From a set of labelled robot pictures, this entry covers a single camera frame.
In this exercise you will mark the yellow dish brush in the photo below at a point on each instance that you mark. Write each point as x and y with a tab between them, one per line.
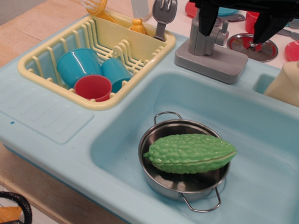
97	9

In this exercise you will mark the grey plastic fork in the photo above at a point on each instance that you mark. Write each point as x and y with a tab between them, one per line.
164	12

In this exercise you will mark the light blue toy sink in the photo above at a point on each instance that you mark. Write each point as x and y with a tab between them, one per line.
97	147

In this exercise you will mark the red plastic plate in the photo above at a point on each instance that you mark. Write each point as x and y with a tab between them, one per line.
292	51

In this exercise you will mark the red cup behind gripper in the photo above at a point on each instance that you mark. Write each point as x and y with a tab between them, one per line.
251	18

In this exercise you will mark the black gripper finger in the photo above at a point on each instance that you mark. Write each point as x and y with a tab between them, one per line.
268	24
207	18

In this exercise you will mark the clear knife yellow handle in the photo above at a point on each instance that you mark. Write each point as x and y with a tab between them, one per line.
140	10

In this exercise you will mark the steel pot lid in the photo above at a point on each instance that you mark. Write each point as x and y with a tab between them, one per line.
243	43

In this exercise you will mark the large blue plastic cup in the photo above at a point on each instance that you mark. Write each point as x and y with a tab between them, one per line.
77	64

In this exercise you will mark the grey faucet lever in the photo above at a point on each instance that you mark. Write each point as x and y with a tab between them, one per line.
220	35

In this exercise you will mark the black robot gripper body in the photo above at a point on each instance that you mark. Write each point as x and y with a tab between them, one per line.
285	8

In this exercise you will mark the cream dish soap bottle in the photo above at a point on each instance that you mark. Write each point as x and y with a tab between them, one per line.
285	87

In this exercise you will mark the green plastic bitter gourd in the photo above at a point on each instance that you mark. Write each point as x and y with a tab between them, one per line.
190	153

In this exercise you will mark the orange paper piece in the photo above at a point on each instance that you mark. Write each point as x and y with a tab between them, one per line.
10	214

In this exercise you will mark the small blue plastic cup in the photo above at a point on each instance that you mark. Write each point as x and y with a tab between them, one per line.
116	72

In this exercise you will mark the blue plastic plate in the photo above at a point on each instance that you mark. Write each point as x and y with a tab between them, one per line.
226	11

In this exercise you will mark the steel pot with handles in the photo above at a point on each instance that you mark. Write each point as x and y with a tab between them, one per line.
180	187

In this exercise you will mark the red plastic cup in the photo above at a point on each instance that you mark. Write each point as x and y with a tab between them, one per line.
94	87

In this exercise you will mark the yellow dish drying rack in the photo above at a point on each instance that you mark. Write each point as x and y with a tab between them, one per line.
138	52

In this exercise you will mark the red cup behind faucet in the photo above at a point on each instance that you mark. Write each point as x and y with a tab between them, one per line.
191	9

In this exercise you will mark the grey toy faucet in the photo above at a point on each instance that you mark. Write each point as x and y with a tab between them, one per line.
200	55

